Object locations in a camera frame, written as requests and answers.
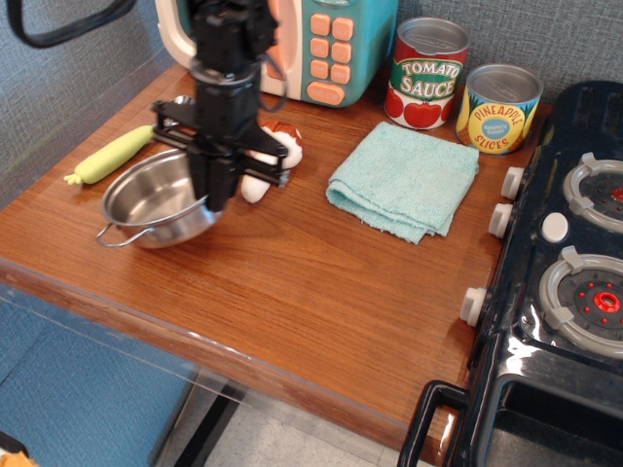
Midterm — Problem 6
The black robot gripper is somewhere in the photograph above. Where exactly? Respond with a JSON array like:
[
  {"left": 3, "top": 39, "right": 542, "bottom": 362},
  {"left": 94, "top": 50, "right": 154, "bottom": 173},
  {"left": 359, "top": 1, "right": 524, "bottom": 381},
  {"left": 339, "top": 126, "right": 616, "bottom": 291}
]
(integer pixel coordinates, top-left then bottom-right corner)
[{"left": 150, "top": 60, "right": 291, "bottom": 213}]

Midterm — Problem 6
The small metal pot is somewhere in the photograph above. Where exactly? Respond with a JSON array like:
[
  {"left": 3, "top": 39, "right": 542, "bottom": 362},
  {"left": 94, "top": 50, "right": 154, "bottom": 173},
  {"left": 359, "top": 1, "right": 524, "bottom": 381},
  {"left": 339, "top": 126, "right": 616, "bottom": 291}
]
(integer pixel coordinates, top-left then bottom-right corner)
[{"left": 95, "top": 149, "right": 222, "bottom": 249}]

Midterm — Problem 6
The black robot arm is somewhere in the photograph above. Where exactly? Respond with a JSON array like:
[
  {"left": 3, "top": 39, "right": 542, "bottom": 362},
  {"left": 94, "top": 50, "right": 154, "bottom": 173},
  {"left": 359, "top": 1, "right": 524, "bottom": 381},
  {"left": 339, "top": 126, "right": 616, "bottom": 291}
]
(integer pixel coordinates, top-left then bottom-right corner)
[{"left": 153, "top": 1, "right": 288, "bottom": 212}]

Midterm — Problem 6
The light blue folded cloth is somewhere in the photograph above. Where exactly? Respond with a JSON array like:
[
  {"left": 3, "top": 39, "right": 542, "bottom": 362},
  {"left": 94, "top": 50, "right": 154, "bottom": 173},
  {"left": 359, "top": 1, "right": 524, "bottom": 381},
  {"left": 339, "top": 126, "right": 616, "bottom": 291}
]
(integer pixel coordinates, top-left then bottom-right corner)
[{"left": 326, "top": 123, "right": 479, "bottom": 244}]

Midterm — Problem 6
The plush mushroom toy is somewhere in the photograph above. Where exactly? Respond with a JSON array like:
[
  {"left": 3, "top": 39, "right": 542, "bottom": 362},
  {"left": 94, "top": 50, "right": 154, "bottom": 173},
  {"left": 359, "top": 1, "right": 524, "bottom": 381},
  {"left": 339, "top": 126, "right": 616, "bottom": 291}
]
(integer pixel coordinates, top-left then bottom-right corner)
[{"left": 240, "top": 120, "right": 304, "bottom": 203}]

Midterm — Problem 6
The teal toy microwave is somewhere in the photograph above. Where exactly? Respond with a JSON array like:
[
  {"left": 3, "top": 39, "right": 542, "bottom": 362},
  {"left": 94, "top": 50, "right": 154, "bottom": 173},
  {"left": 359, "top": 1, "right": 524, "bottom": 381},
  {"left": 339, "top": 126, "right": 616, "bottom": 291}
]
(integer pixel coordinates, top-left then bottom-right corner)
[{"left": 156, "top": 1, "right": 397, "bottom": 108}]

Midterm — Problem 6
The tomato sauce can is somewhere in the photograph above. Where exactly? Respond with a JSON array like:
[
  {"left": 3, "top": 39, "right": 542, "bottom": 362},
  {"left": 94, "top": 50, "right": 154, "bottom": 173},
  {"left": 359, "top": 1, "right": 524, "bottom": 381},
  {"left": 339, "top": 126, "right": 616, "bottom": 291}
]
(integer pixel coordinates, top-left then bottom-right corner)
[{"left": 385, "top": 17, "right": 469, "bottom": 129}]

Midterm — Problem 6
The white stove knob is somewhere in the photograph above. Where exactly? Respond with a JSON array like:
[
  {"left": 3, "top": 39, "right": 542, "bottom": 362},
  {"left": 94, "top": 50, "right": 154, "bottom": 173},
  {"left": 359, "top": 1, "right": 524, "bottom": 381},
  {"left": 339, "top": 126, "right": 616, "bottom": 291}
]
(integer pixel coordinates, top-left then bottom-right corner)
[
  {"left": 489, "top": 203, "right": 513, "bottom": 238},
  {"left": 459, "top": 287, "right": 487, "bottom": 327},
  {"left": 500, "top": 166, "right": 525, "bottom": 200},
  {"left": 540, "top": 212, "right": 568, "bottom": 243}
]

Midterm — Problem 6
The pineapple slices can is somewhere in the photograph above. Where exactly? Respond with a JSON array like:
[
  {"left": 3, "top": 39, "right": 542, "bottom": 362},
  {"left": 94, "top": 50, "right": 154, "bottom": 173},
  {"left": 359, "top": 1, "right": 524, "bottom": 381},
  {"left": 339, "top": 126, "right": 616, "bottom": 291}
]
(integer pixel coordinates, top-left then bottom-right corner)
[{"left": 456, "top": 63, "right": 543, "bottom": 155}]

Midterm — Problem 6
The black toy stove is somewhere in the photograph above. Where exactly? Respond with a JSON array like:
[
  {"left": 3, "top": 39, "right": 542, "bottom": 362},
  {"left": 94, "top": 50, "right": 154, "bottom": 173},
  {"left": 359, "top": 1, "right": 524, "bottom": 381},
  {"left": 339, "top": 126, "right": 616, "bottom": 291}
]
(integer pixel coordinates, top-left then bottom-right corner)
[{"left": 398, "top": 81, "right": 622, "bottom": 466}]

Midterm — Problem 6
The spoon with yellow handle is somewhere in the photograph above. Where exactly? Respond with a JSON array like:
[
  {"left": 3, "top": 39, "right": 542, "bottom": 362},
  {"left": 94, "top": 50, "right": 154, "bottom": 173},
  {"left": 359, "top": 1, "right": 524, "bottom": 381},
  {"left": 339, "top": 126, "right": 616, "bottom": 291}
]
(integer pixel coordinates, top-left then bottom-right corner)
[{"left": 63, "top": 117, "right": 195, "bottom": 186}]

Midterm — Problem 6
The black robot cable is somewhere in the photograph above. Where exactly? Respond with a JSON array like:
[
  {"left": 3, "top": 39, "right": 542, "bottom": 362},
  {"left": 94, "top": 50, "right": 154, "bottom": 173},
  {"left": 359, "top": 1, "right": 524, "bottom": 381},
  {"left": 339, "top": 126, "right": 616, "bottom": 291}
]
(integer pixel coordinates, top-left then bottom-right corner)
[{"left": 4, "top": 0, "right": 135, "bottom": 49}]

